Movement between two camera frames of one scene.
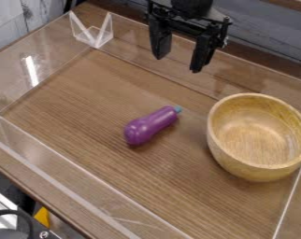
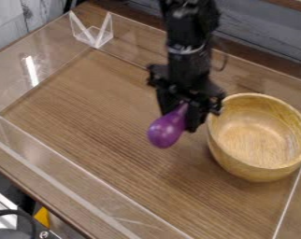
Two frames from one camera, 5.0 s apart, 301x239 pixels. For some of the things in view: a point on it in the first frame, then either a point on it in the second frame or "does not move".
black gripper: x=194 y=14 to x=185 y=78
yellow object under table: x=45 y=217 does not move
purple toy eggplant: x=141 y=128 to x=166 y=129
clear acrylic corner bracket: x=93 y=35 does not move
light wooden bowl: x=257 y=136 does not move
